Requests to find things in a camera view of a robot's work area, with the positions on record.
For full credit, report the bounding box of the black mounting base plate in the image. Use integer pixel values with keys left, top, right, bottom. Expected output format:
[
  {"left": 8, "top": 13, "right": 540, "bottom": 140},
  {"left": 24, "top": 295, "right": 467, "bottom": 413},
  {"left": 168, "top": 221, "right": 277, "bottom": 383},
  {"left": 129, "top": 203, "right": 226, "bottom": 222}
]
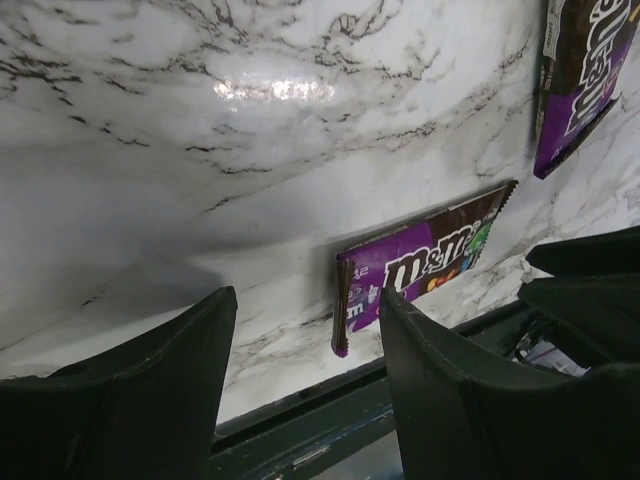
[{"left": 210, "top": 295, "right": 543, "bottom": 479}]

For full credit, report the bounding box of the purple m&m's bag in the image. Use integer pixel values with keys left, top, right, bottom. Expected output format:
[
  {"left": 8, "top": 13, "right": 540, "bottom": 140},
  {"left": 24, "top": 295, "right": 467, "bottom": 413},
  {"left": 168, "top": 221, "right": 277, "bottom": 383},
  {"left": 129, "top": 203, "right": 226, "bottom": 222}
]
[
  {"left": 533, "top": 0, "right": 639, "bottom": 179},
  {"left": 331, "top": 180, "right": 518, "bottom": 358}
]

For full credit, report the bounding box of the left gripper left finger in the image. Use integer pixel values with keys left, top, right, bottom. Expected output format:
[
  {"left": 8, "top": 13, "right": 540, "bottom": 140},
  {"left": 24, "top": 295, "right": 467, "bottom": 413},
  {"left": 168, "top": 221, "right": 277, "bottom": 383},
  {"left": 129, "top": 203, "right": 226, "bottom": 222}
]
[{"left": 1, "top": 287, "right": 237, "bottom": 479}]

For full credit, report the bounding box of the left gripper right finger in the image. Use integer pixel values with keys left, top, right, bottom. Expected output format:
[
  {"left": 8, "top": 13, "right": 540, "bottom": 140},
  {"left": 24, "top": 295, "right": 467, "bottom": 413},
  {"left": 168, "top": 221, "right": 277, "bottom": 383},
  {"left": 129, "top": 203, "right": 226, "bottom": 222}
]
[{"left": 380, "top": 290, "right": 639, "bottom": 479}]

